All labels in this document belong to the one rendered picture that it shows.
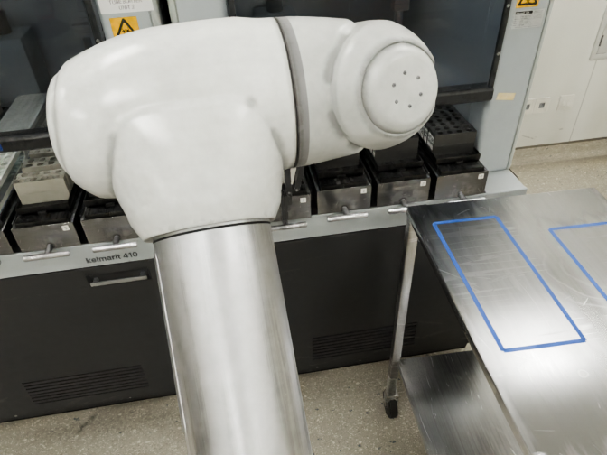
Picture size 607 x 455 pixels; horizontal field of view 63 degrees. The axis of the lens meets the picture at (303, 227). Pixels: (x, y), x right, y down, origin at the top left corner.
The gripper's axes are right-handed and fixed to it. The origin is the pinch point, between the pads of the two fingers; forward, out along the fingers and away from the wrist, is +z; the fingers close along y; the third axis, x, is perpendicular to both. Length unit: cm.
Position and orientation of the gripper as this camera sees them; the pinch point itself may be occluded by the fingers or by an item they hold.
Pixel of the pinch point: (284, 204)
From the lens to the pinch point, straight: 118.3
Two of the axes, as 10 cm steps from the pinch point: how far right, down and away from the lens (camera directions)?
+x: 1.7, 6.1, -7.7
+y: -9.9, 1.3, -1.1
